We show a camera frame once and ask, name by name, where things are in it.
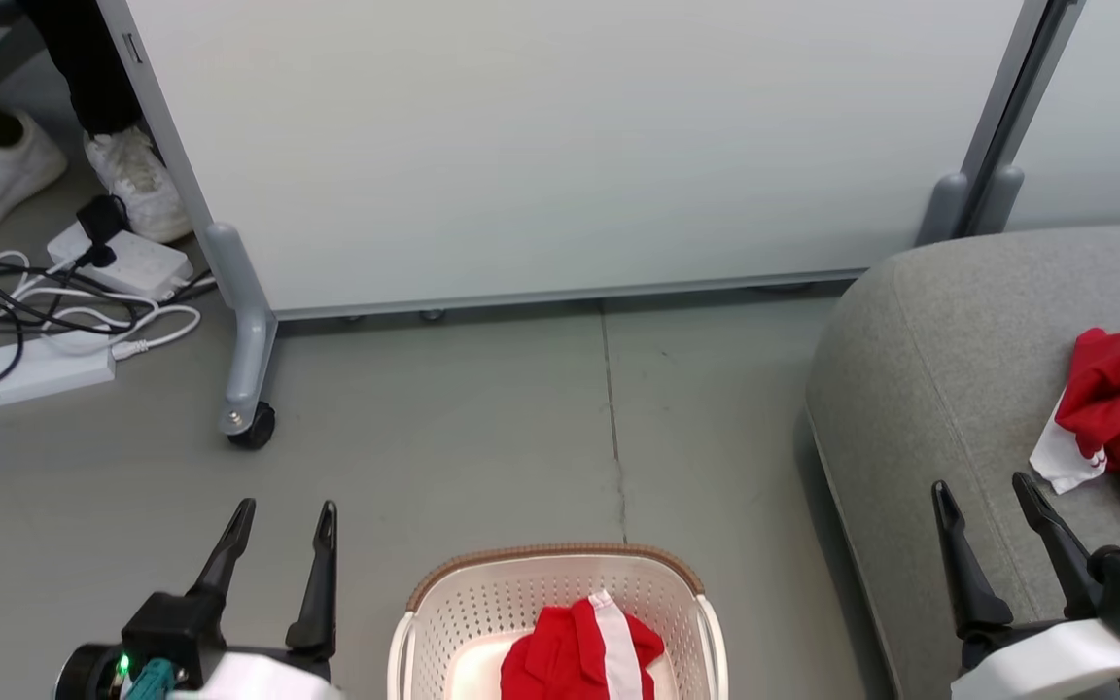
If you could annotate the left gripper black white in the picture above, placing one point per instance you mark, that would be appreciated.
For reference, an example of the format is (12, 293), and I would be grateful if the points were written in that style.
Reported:
(176, 627)

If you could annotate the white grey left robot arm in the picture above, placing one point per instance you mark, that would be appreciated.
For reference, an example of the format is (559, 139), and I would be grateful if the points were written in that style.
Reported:
(84, 676)

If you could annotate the grey fabric sofa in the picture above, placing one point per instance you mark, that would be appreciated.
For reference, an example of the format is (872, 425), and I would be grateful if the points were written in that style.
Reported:
(929, 389)

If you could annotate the black caster wheel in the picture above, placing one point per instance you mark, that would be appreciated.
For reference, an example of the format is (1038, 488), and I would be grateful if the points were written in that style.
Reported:
(257, 428)

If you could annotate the white perforated laundry basket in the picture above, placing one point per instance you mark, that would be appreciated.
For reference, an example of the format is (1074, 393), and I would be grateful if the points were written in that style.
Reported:
(472, 603)

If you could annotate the white power adapter box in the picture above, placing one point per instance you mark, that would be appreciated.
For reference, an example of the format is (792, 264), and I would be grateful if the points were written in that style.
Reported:
(35, 374)

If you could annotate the white power strip with plugs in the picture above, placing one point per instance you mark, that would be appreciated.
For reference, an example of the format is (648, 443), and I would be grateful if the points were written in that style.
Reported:
(142, 262)

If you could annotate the black plug adapter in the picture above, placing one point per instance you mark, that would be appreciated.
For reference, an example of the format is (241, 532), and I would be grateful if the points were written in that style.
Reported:
(101, 224)

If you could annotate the narrow white partition panel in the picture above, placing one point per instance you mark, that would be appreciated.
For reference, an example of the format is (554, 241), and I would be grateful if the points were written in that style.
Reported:
(1104, 97)

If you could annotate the large white partition panel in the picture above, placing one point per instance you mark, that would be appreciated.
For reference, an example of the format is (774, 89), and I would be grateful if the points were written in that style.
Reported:
(570, 146)

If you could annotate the person leg black trousers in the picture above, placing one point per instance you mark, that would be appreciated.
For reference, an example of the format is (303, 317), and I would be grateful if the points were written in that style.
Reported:
(84, 58)

